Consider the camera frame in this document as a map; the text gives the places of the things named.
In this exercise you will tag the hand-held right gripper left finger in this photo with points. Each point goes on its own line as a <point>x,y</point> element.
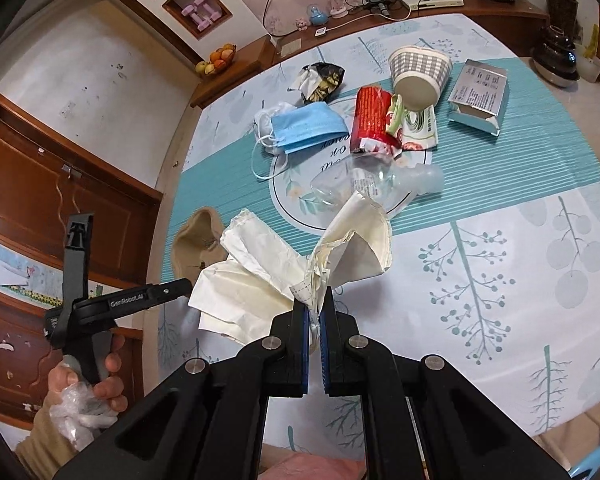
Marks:
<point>300,350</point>

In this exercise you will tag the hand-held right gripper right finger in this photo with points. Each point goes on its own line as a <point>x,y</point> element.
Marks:
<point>337,355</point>

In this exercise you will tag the white paper bag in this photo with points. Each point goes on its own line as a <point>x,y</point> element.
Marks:
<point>260,280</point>

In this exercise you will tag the beige sock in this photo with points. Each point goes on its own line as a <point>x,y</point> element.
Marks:
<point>195,245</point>

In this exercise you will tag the clear plastic bottle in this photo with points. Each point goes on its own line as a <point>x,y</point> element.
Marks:
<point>380,182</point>

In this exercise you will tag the blue face mask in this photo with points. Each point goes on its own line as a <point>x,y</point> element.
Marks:
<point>305,127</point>

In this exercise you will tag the white face mask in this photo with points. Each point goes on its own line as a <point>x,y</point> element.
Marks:
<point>267,122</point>

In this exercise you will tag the red snack wrapper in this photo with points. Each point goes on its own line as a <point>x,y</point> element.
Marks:
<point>370,115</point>

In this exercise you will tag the black snack bag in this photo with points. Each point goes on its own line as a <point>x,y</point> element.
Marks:
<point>325,85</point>

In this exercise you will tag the grey checked paper cup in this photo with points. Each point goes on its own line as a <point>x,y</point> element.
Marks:
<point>425,67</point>

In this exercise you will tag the person's left forearm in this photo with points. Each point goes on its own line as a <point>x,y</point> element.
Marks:
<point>37,440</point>

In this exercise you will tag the person's left hand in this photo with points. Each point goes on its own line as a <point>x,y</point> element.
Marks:
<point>112,395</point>

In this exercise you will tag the wooden door with stickers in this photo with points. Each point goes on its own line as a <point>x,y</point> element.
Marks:
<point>20,355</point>

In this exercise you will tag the clear crinkled plastic film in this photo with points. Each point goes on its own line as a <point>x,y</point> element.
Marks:
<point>72,412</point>

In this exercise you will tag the brown wooden door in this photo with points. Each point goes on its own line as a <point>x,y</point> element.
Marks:
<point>55,175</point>

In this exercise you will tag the table with tree-pattern cloth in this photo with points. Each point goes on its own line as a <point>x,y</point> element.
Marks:
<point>480,210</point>

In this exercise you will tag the green white snack wrapper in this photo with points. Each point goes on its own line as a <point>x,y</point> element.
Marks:
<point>420,125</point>

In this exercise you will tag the light blue plastic stool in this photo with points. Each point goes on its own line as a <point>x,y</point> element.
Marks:
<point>592,462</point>

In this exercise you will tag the bowl of fruit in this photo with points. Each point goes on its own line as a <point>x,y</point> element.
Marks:
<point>217,60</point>

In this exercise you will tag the white flat pad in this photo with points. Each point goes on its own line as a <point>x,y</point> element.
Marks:
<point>290,47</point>

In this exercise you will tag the grey cardboard box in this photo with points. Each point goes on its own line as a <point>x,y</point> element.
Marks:
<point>480,85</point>

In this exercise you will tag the pink dumbbell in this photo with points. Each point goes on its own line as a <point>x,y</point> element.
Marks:
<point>192,11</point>
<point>207,19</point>

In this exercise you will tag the small white square device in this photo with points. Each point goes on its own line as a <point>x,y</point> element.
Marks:
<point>320,32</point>

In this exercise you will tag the small pink cat figurine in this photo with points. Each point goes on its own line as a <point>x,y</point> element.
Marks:
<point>302,24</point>

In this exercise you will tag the blue snow globe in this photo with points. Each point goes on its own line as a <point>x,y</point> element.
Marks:
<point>318,15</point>

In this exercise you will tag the pink desk ornament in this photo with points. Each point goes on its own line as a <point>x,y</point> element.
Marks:
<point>338,6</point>

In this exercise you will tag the white set-top box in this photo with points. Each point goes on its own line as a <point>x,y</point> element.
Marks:
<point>432,1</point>

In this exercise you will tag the wooden television cabinet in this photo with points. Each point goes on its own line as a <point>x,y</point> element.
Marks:
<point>485,7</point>

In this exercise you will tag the white plastic bucket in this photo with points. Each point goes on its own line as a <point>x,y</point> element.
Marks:
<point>590,67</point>

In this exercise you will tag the children's animal wall chart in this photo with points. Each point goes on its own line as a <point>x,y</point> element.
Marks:
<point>25,275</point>

